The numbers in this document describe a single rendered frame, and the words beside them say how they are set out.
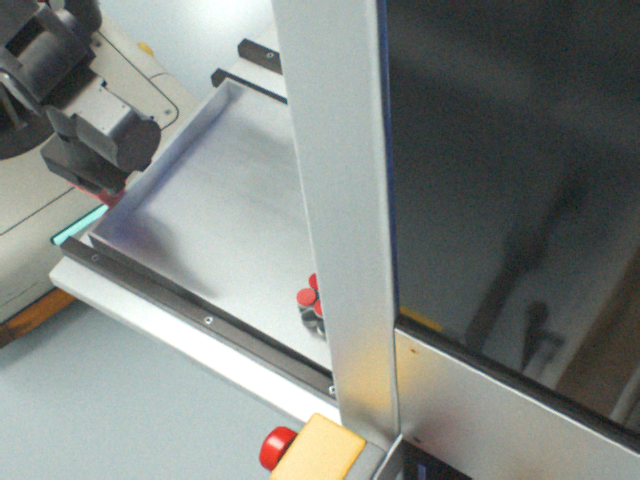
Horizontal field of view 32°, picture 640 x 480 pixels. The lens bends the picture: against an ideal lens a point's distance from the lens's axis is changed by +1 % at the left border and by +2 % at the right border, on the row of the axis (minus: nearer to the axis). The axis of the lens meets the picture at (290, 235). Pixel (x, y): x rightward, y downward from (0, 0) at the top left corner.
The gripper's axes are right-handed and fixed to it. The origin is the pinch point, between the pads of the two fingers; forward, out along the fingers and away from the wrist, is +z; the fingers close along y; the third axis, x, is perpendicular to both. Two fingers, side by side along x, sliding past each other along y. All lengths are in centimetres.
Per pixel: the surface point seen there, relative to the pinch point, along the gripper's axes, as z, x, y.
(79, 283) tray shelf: 2.8, -9.5, 1.8
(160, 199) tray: 2.5, 3.9, 2.8
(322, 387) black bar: 1.0, -7.1, 32.4
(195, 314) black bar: 0.9, -6.9, 16.4
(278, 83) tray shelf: 2.7, 25.3, 4.6
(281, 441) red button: -10.4, -17.3, 36.1
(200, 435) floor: 91, 6, -13
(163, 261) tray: 2.6, -2.6, 8.3
